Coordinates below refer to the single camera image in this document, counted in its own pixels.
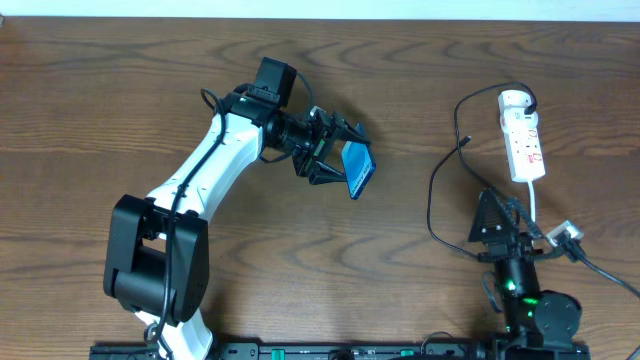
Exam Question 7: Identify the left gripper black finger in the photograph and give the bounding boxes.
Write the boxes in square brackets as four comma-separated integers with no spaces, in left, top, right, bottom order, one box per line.
[308,161,346,185]
[332,112,371,145]

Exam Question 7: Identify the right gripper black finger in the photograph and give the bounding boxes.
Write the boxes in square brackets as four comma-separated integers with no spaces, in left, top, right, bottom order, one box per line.
[502,197,544,239]
[468,189,516,244]

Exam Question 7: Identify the blue Galaxy smartphone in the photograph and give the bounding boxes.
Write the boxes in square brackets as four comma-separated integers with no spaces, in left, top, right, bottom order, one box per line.
[341,141,376,200]

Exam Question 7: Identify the black USB charging cable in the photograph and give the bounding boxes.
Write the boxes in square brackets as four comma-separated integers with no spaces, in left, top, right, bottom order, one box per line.
[426,81,539,261]

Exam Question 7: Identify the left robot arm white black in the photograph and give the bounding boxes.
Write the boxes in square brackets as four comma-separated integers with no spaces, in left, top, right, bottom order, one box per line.
[89,57,376,359]

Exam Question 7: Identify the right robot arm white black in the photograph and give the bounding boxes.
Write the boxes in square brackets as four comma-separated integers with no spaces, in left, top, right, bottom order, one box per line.
[468,189,591,359]

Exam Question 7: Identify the white power strip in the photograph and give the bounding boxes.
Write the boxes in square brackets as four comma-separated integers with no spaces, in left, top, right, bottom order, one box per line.
[498,90,546,183]

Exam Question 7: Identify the white power strip cord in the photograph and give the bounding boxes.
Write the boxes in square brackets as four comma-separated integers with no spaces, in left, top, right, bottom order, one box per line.
[527,180,538,224]

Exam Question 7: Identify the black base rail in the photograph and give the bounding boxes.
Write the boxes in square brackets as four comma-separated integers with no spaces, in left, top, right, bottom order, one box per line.
[89,341,591,360]

